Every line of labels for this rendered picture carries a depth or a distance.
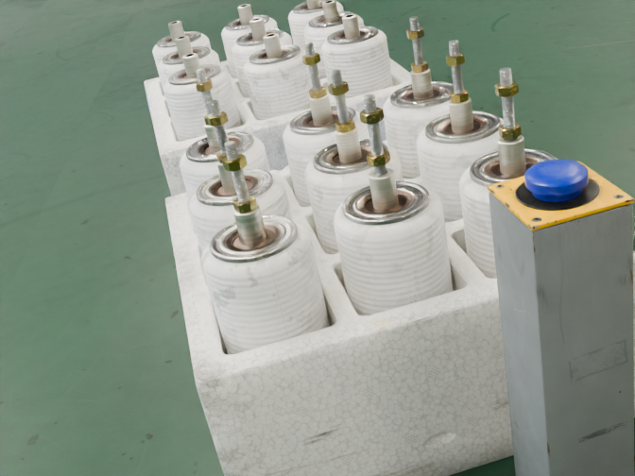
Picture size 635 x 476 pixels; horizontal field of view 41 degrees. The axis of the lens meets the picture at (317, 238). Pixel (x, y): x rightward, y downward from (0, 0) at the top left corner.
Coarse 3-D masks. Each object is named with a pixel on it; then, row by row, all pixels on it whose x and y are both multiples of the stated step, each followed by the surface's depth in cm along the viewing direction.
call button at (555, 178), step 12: (540, 168) 55; (552, 168) 55; (564, 168) 55; (576, 168) 54; (528, 180) 54; (540, 180) 54; (552, 180) 54; (564, 180) 53; (576, 180) 53; (588, 180) 54; (540, 192) 54; (552, 192) 53; (564, 192) 53; (576, 192) 54
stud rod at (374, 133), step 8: (368, 96) 68; (368, 104) 68; (368, 112) 68; (368, 128) 69; (376, 128) 69; (376, 136) 69; (376, 144) 70; (376, 152) 70; (376, 168) 71; (384, 168) 71
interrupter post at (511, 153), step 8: (520, 136) 73; (504, 144) 72; (512, 144) 72; (520, 144) 72; (504, 152) 72; (512, 152) 72; (520, 152) 72; (504, 160) 73; (512, 160) 72; (520, 160) 72; (504, 168) 73; (512, 168) 73; (520, 168) 73
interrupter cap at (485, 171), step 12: (492, 156) 77; (528, 156) 75; (540, 156) 75; (552, 156) 74; (480, 168) 75; (492, 168) 75; (528, 168) 74; (480, 180) 72; (492, 180) 72; (504, 180) 72
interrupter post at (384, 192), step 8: (376, 176) 71; (384, 176) 70; (392, 176) 71; (376, 184) 71; (384, 184) 70; (392, 184) 71; (376, 192) 71; (384, 192) 71; (392, 192) 71; (376, 200) 72; (384, 200) 71; (392, 200) 71; (376, 208) 72; (384, 208) 72
